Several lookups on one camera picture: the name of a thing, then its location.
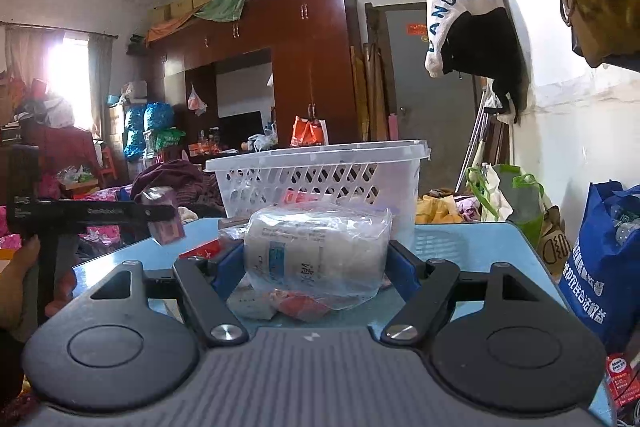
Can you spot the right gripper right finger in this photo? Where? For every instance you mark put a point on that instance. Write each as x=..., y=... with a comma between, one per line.
x=426, y=287

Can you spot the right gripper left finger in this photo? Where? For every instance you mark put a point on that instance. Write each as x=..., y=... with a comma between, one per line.
x=205, y=286

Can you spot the red ball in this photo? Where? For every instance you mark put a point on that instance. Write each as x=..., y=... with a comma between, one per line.
x=298, y=306

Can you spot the white bottle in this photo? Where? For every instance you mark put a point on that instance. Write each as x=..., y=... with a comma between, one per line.
x=330, y=253

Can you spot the person left hand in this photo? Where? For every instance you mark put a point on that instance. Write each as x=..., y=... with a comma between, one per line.
x=13, y=284

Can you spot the red and white medicine box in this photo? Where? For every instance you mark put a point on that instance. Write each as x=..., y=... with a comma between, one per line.
x=207, y=251

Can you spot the pink floral bed cover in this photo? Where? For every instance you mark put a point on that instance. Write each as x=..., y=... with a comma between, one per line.
x=29, y=215

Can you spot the dark maroon box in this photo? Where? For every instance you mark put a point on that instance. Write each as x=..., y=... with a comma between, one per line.
x=161, y=209

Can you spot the dark purple clothes pile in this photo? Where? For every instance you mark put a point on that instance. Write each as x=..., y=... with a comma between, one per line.
x=193, y=189

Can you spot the white plastic lattice basket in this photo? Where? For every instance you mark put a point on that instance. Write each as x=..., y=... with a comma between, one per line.
x=376, y=175

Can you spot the green tote bag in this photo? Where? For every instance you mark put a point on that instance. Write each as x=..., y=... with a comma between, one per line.
x=508, y=194

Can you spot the blue patterned bags stack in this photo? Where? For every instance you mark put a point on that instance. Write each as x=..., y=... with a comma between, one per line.
x=142, y=123

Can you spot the blue shopping bag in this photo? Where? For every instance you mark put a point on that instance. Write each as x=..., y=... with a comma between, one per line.
x=600, y=279

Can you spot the grey door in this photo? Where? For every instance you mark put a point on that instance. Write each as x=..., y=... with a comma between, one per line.
x=440, y=111

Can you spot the window curtain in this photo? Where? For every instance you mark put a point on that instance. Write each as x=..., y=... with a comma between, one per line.
x=100, y=49

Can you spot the orange white plastic bag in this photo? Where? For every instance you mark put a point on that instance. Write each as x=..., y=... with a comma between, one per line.
x=309, y=132

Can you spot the dark red wooden wardrobe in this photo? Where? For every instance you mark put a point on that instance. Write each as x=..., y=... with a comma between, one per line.
x=311, y=44

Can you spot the white and black hanging jacket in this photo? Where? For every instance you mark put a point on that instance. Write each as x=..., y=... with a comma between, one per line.
x=477, y=37

